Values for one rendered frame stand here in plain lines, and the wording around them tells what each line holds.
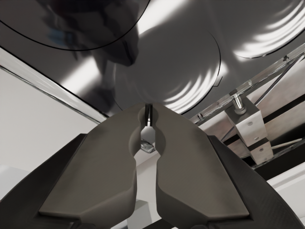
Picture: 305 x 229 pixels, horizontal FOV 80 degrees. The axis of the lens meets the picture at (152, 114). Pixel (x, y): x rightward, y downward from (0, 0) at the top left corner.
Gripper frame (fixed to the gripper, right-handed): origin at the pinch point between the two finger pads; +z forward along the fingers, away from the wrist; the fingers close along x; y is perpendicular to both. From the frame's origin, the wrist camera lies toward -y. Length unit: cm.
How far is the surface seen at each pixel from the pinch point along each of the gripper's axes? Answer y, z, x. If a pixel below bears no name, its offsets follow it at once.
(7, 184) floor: 132, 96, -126
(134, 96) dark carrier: 1.5, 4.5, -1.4
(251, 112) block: 5.6, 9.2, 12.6
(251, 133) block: 9.6, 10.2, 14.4
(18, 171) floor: 116, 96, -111
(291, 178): 18.0, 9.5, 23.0
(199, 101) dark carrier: 3.1, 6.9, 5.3
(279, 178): 15.8, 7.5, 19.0
